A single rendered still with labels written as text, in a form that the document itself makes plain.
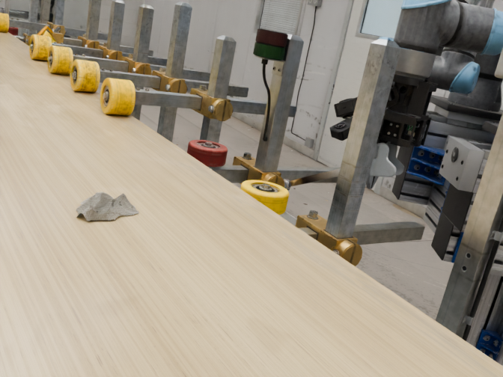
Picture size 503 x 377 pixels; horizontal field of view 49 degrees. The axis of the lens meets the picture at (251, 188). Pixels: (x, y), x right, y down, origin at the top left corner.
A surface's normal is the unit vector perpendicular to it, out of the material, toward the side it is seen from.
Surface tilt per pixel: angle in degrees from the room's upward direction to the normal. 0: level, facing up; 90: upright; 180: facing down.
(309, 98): 90
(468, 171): 90
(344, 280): 0
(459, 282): 90
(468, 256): 90
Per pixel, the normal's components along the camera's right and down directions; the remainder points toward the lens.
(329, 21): -0.87, -0.02
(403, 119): -0.60, 0.12
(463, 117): -0.03, 0.29
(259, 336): 0.18, -0.94
